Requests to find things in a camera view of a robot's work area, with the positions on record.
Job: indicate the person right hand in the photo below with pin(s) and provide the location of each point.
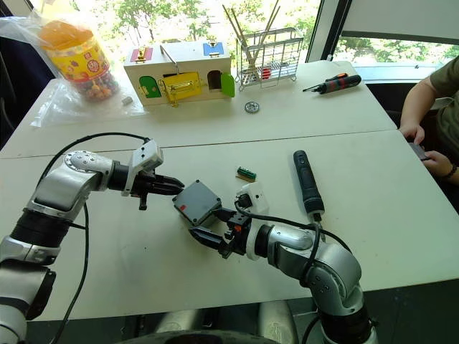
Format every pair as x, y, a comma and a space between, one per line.
412, 132

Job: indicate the clear plastic bag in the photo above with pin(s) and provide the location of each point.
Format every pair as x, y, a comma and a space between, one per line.
61, 104

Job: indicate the small red item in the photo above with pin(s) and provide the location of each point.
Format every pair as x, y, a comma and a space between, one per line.
265, 73

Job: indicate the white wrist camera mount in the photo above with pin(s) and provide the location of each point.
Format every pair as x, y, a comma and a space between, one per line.
147, 156
258, 200

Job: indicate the grey plastic box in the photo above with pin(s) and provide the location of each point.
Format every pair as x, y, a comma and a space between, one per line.
196, 202

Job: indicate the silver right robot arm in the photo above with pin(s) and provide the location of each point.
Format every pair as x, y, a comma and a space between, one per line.
333, 265

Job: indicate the person olive shirt torso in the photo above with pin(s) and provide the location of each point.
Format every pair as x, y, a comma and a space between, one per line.
448, 107

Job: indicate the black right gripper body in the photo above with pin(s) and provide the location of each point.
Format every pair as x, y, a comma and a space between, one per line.
238, 238

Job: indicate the orange black small screwdriver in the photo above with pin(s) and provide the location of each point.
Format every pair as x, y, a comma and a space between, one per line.
337, 76

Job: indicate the person left hand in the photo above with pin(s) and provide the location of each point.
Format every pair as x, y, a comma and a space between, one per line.
437, 160

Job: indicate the wooden latch house box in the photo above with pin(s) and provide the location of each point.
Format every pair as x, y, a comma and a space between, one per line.
179, 71

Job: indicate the red black screwdriver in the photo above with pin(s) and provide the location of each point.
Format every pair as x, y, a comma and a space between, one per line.
339, 85

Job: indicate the small green circuit part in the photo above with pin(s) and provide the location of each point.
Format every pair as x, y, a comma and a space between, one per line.
246, 173

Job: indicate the dark phone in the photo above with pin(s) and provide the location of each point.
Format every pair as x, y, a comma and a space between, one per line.
419, 150

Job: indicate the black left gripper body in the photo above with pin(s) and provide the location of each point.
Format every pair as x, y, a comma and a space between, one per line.
143, 184

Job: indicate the black electric screwdriver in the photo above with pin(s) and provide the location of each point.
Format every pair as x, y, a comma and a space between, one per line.
308, 186

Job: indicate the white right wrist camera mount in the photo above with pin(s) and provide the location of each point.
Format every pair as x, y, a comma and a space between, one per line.
258, 200

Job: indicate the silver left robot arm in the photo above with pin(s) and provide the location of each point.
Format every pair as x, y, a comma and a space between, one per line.
64, 186

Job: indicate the small grey block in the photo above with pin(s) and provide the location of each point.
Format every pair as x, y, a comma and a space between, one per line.
126, 101

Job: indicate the round metal gear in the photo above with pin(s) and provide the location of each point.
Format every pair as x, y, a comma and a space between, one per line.
252, 107

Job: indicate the wooden chopstick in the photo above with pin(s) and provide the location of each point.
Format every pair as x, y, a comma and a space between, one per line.
239, 30
272, 21
267, 30
235, 25

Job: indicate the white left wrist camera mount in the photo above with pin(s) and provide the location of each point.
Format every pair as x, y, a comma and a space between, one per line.
147, 156

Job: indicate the person right forearm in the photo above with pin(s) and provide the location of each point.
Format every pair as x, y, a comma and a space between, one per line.
419, 96

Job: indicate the candy jar with orange lid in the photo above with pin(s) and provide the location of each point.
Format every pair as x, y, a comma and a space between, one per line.
77, 57

